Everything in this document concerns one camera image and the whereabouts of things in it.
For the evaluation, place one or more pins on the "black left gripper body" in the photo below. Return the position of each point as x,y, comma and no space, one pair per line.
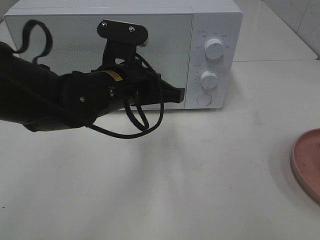
122,58

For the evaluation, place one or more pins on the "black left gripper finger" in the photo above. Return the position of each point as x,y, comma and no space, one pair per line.
172,94
123,32

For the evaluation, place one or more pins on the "round white door button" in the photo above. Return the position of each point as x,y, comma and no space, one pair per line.
204,99

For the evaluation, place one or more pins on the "white microwave door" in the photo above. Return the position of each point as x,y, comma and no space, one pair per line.
78,47

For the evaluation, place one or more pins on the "white timer knob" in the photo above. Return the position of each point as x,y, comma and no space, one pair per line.
208,80

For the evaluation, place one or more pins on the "pink round plate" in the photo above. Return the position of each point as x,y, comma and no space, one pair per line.
305,163

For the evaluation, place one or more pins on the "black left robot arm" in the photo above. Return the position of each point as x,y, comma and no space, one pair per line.
40,100

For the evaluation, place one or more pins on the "white microwave oven body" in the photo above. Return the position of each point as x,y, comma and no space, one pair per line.
210,18

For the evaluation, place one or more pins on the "upper white power knob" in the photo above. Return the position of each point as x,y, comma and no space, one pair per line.
214,48

